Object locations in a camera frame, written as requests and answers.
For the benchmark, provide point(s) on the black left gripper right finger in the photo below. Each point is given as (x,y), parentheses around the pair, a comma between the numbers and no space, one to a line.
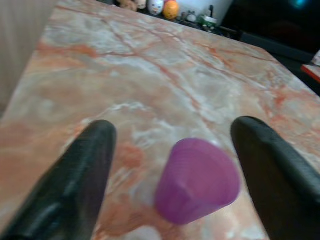
(282,182)

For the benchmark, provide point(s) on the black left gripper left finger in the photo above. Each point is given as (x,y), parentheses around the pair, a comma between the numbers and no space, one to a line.
(67,190)

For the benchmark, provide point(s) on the purple ribbed plastic cup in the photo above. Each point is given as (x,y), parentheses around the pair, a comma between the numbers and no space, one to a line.
(197,180)

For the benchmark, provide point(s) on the red-edged flat box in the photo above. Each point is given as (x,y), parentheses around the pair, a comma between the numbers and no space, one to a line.
(312,72)

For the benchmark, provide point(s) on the green and white small toy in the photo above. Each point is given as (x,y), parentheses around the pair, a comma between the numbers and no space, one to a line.
(207,20)

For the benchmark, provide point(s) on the small grey animal figurine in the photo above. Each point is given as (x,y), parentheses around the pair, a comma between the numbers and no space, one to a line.
(191,17)

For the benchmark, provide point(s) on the brown plush toy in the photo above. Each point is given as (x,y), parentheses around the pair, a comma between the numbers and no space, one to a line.
(127,4)

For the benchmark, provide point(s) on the white egg-shaped toy figure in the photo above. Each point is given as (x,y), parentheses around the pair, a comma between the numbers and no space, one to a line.
(155,6)

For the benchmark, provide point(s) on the orange round toy figure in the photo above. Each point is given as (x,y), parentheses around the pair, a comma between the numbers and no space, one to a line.
(171,9)

